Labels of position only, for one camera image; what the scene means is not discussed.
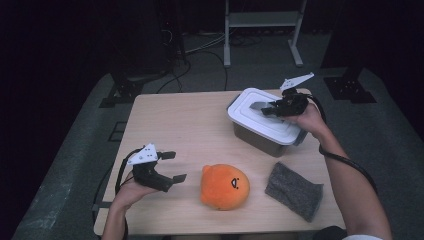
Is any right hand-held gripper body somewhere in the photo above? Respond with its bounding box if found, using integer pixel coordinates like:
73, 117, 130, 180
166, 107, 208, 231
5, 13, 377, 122
279, 72, 315, 118

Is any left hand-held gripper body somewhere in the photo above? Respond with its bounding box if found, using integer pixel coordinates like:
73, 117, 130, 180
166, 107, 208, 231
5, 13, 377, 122
126, 143, 175, 194

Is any translucent brown storage box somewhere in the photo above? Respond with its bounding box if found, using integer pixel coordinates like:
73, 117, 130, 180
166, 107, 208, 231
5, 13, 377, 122
227, 99, 309, 158

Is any orange plush toy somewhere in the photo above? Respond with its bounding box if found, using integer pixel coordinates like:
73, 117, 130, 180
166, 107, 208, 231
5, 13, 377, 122
199, 163, 251, 212

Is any grey felt cloth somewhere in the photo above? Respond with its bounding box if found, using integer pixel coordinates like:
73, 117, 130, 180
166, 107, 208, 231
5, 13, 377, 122
264, 161, 324, 223

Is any person's right hand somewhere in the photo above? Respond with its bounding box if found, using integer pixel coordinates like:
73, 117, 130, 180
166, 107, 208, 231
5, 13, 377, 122
285, 101, 332, 140

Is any person's left hand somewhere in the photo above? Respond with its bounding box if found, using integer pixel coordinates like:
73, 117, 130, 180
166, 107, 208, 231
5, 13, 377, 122
110, 175, 160, 212

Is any black stand base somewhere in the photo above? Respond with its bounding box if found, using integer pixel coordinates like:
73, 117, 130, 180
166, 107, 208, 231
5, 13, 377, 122
323, 66, 378, 104
98, 66, 148, 109

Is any black tape strip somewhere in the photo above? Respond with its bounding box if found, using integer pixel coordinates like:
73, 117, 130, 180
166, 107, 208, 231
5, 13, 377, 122
91, 200, 115, 212

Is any white metal stand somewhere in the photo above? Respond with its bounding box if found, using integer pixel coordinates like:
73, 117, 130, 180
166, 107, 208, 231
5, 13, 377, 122
223, 0, 308, 69

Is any black tripod stand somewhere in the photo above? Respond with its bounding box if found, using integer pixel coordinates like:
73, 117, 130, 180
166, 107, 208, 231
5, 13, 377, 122
156, 0, 188, 66

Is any person's dark garment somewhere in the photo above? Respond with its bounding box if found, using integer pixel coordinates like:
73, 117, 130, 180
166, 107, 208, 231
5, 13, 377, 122
313, 225, 349, 240

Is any person's white sleeve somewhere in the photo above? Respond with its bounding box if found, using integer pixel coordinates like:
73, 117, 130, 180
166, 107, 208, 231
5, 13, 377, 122
343, 234, 384, 240

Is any left hand-held gripper cable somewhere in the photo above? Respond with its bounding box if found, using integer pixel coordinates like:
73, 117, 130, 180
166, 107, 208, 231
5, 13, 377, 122
114, 147, 145, 195

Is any hand-held gripper cable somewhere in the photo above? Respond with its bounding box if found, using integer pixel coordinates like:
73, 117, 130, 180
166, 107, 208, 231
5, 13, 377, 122
308, 94, 380, 196
114, 147, 145, 195

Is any black floor cable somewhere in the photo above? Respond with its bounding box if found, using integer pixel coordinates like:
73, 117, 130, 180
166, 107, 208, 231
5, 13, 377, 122
196, 49, 230, 92

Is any right hand-held gripper cable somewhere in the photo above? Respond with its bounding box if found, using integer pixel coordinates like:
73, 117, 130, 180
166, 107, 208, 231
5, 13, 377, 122
308, 94, 380, 196

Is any light grey floor cable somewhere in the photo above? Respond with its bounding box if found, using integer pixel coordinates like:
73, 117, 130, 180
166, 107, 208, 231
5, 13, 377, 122
184, 33, 228, 54

